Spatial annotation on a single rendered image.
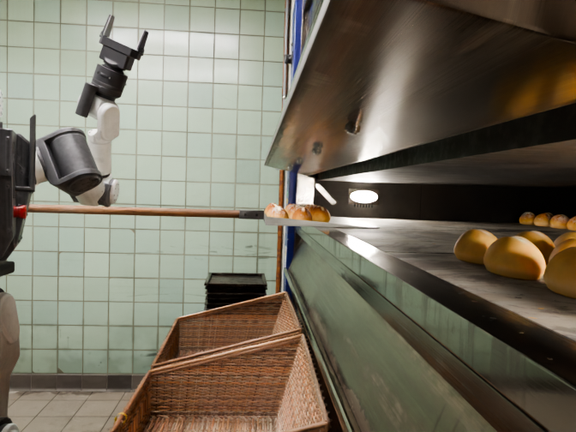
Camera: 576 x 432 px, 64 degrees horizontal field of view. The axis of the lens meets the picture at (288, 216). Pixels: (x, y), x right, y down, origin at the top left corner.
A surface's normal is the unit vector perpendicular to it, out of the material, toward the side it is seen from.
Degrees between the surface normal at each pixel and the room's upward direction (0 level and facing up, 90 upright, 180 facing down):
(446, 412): 70
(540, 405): 90
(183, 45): 90
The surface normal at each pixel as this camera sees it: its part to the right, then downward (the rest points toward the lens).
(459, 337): -1.00, -0.03
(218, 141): 0.07, 0.06
